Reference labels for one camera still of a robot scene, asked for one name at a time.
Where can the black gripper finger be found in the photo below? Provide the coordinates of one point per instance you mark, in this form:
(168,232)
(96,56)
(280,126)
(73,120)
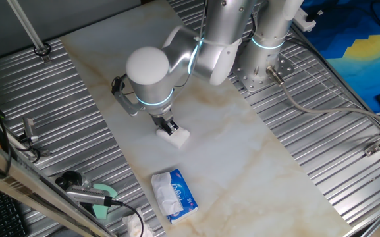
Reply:
(173,126)
(165,130)

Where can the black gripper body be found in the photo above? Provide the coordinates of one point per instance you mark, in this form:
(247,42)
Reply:
(161,120)

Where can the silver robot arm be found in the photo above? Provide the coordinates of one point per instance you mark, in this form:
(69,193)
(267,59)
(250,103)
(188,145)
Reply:
(150,82)

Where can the blue tissue pack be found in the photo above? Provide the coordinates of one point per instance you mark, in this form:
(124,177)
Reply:
(183,194)

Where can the crumpled white tissue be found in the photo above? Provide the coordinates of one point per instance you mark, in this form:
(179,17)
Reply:
(135,227)

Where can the green disc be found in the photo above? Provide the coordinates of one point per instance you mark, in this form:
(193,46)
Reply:
(102,210)

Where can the aluminium pole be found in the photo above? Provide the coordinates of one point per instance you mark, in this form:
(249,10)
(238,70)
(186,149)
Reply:
(26,24)

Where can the white power strip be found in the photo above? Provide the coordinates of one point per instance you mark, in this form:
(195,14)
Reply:
(303,19)

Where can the black plug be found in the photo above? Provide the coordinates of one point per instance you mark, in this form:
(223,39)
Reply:
(313,15)

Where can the blue and yellow mat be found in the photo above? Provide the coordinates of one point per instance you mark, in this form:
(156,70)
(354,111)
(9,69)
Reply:
(357,49)

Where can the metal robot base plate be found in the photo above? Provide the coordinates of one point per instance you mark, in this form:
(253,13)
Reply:
(252,84)

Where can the silver ribbed camera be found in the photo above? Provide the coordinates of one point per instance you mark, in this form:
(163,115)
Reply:
(84,195)

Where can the black round mount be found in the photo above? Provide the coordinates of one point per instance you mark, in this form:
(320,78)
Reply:
(69,179)

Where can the metal corner bracket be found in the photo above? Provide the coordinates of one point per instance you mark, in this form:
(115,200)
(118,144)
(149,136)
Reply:
(372,149)

